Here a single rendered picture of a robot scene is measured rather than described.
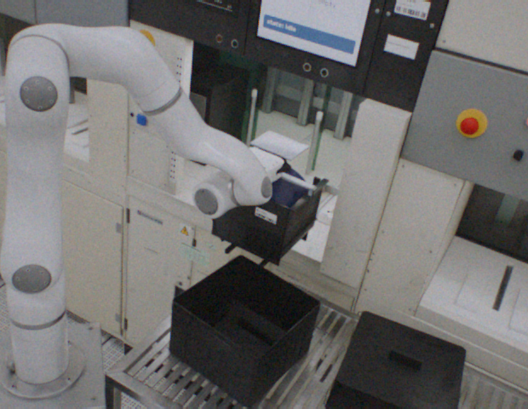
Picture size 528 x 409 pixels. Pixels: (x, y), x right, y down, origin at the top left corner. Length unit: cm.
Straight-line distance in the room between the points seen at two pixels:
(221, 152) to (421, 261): 71
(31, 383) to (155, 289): 84
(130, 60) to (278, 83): 163
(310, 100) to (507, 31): 129
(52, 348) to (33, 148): 51
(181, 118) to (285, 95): 153
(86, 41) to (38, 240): 39
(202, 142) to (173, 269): 102
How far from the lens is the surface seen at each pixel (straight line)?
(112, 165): 212
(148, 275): 226
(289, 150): 148
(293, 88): 266
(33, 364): 150
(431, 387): 155
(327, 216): 195
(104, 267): 240
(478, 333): 176
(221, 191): 125
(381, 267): 172
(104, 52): 111
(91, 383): 154
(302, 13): 156
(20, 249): 124
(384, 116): 148
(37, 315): 139
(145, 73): 112
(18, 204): 123
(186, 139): 119
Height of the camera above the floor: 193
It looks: 33 degrees down
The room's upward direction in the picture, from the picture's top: 10 degrees clockwise
